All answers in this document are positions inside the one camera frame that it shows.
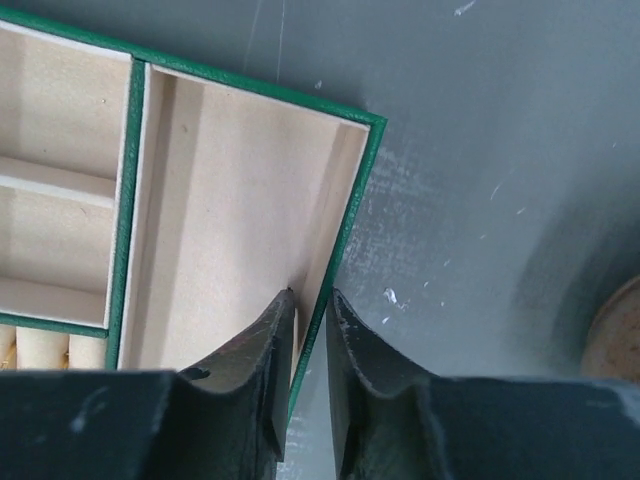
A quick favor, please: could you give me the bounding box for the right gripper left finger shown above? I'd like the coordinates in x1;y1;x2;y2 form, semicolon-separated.
180;289;296;479

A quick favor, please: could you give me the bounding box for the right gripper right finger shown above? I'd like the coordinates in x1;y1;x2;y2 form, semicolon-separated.
325;288;438;479

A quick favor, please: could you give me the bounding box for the green jewelry tray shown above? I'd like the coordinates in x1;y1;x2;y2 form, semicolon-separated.
1;8;386;404

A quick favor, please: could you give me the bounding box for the wooden bowl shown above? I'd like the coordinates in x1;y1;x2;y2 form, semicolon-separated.
581;276;639;385

